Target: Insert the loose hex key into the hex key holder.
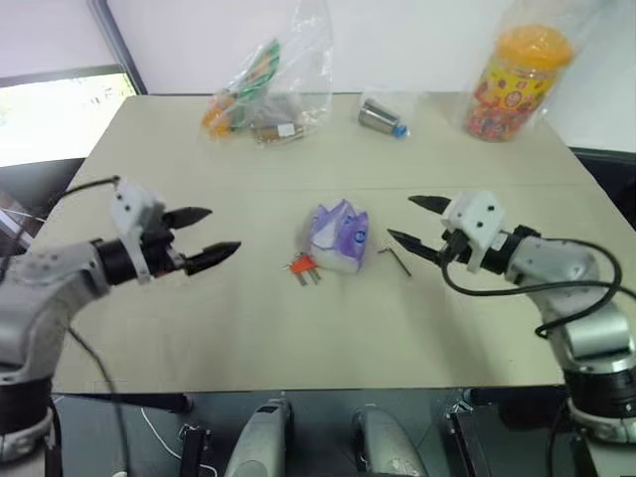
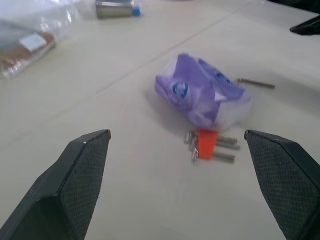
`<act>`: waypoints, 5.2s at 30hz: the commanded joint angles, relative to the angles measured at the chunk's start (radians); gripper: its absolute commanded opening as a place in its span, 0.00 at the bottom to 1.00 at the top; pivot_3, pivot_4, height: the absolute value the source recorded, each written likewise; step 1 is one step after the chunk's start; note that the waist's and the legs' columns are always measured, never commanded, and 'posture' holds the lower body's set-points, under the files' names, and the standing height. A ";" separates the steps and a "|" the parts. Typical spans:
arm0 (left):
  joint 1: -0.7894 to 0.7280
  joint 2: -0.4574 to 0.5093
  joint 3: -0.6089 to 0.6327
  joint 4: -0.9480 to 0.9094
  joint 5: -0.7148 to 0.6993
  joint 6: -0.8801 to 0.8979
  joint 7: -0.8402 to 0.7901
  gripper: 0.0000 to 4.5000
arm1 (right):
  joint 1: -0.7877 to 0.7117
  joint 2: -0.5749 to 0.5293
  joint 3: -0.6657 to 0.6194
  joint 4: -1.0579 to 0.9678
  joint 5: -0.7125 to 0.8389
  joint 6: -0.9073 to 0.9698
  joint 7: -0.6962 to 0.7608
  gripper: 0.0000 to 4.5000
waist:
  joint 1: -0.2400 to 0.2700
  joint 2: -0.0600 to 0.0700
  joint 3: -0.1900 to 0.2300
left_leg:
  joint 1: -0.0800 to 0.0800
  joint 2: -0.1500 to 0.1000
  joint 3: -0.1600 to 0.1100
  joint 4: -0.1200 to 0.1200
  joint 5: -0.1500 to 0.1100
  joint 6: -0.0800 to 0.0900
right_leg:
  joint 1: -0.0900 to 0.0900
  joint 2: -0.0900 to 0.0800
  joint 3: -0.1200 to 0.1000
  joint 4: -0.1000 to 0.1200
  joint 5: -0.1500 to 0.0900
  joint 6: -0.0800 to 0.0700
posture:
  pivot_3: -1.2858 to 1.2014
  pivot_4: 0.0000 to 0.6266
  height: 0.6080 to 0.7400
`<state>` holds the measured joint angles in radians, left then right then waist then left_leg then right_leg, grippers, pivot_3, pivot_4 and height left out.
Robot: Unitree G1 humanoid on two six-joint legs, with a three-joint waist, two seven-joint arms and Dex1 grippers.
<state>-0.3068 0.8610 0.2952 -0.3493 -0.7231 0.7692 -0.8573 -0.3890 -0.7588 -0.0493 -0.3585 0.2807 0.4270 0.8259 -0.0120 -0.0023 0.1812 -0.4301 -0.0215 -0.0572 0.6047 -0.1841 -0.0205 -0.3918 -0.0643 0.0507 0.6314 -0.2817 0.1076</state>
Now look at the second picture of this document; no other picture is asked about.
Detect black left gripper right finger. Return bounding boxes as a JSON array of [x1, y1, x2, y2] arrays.
[[244, 129, 320, 240]]

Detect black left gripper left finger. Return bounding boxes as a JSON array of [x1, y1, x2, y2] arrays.
[[0, 129, 112, 240]]

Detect purple plastic snack bag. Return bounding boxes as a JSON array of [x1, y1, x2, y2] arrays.
[[154, 52, 253, 131]]

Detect clear bag of brown biscuits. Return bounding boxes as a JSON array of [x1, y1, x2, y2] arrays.
[[0, 31, 57, 80]]

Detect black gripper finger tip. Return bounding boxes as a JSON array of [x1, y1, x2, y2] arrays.
[[289, 15, 320, 36]]

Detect clear plastic bag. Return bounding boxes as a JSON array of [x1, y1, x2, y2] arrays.
[[0, 0, 81, 51]]

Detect silver metal can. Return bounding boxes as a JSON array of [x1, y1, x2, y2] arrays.
[[95, 0, 135, 20]]

